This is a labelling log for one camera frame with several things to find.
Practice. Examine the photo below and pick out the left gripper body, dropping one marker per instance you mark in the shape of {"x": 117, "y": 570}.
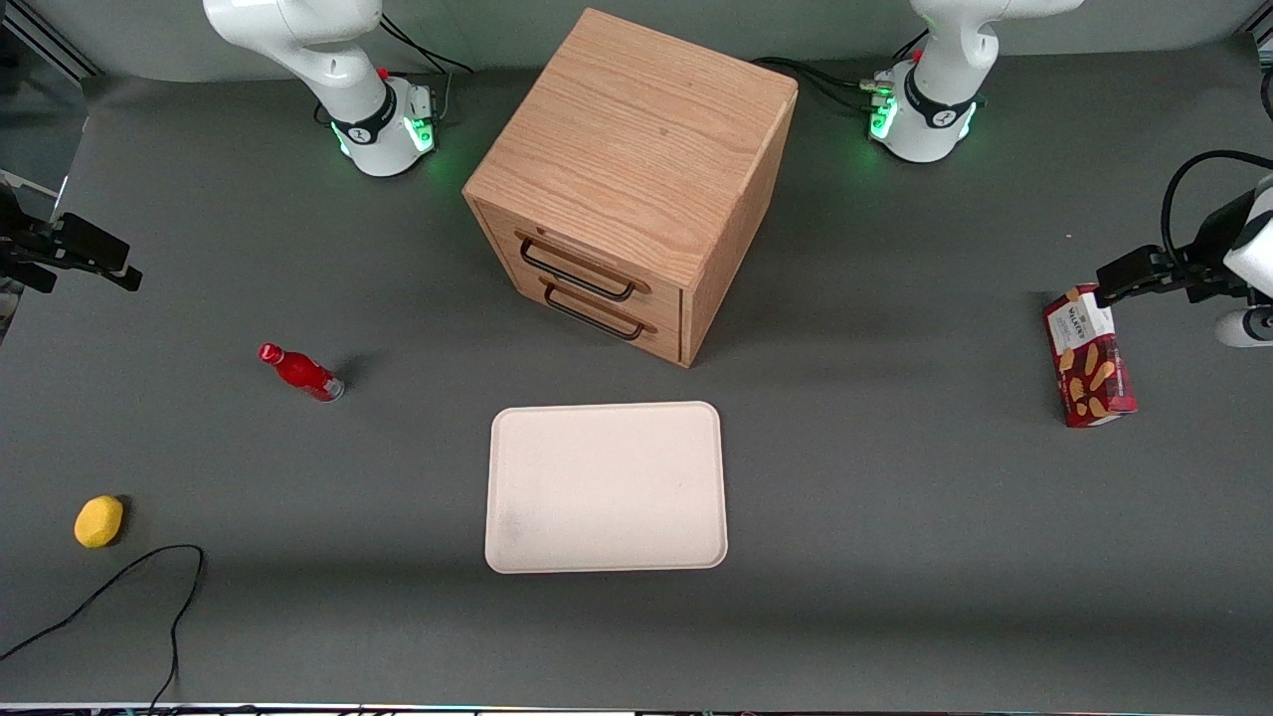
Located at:
{"x": 1210, "y": 246}

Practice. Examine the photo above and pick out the yellow lemon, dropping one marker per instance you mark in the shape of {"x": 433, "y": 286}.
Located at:
{"x": 98, "y": 522}

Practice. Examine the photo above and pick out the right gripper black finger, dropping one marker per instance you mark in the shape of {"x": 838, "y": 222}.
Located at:
{"x": 94, "y": 242}
{"x": 121, "y": 277}

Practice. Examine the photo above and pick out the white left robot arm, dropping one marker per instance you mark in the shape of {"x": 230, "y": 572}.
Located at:
{"x": 935, "y": 99}

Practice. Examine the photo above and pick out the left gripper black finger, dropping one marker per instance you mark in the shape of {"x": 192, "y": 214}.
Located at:
{"x": 1134, "y": 273}
{"x": 1198, "y": 280}

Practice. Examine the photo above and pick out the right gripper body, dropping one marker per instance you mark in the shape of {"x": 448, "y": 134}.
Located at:
{"x": 30, "y": 242}

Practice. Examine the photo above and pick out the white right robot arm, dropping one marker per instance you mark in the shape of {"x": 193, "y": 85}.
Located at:
{"x": 328, "y": 60}

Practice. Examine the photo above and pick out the red plastic bottle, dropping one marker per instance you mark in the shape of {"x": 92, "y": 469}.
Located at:
{"x": 303, "y": 373}

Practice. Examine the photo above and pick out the cream rectangular plastic tray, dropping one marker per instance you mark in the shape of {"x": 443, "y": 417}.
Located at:
{"x": 607, "y": 487}

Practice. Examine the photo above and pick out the oak wooden drawer cabinet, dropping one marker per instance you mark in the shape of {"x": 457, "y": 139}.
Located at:
{"x": 646, "y": 129}

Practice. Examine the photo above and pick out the red shortbread cookie box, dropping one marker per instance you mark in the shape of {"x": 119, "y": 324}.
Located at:
{"x": 1094, "y": 368}

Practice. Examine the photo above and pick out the aluminium frame bar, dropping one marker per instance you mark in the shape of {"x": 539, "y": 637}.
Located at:
{"x": 55, "y": 50}

